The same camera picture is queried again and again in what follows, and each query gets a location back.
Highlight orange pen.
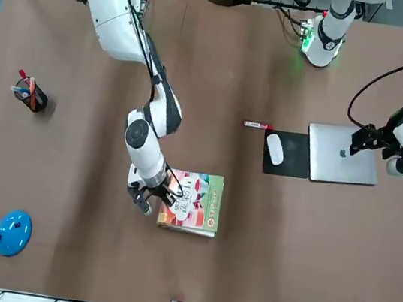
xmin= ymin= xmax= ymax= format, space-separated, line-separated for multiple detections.
xmin=24 ymin=76 xmax=41 ymax=112

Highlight silver laptop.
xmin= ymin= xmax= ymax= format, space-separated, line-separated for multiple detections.
xmin=301 ymin=120 xmax=385 ymax=192

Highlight red white marker pen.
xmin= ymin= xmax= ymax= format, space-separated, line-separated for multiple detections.
xmin=242 ymin=120 xmax=275 ymax=132

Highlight thick white blue book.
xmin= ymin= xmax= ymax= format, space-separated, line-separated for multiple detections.
xmin=155 ymin=219 xmax=218 ymax=240

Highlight black mouse mat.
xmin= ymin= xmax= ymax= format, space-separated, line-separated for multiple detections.
xmin=260 ymin=128 xmax=315 ymax=181

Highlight red capped pen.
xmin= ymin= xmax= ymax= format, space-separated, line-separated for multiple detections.
xmin=17 ymin=69 xmax=34 ymax=86

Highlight black pen cup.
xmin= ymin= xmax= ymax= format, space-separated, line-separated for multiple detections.
xmin=8 ymin=75 xmax=51 ymax=115

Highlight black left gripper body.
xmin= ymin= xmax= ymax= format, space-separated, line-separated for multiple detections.
xmin=376 ymin=108 xmax=403 ymax=152

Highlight white computer mouse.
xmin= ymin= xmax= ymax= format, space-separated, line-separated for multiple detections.
xmin=263 ymin=132 xmax=288 ymax=168

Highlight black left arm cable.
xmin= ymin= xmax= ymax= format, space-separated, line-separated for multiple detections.
xmin=345 ymin=43 xmax=403 ymax=134

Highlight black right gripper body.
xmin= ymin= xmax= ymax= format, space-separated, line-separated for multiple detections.
xmin=140 ymin=178 xmax=175 ymax=201

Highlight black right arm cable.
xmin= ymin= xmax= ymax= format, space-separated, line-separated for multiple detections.
xmin=82 ymin=0 xmax=213 ymax=198

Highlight colourful juice recipe book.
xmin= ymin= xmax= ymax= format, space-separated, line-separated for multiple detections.
xmin=155 ymin=167 xmax=226 ymax=237

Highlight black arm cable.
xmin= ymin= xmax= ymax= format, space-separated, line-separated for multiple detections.
xmin=82 ymin=0 xmax=213 ymax=198
xmin=345 ymin=43 xmax=403 ymax=134

